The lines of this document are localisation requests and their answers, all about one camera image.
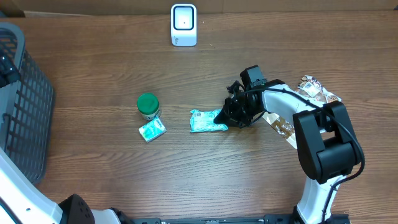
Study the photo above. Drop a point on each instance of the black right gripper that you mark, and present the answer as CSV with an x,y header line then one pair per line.
x,y
233,116

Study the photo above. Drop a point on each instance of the teal snack packet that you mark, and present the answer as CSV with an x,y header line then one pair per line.
x,y
203,121

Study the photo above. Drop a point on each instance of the small green white box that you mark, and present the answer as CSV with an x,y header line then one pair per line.
x,y
152,130

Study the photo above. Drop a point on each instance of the green lid Knorr jar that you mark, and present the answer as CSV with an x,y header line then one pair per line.
x,y
148,106

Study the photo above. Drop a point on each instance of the beige resealable pouch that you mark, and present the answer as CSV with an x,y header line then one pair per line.
x,y
309,87

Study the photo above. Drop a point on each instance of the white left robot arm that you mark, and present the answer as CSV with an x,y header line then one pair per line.
x,y
22,202

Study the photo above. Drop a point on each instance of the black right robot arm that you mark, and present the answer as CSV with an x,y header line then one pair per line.
x,y
328,150

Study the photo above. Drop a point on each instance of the white barcode scanner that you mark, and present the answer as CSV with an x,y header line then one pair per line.
x,y
183,25

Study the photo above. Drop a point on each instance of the black mesh basket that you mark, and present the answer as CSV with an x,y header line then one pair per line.
x,y
26,108

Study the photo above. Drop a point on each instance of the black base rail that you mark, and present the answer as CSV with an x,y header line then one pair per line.
x,y
217,221

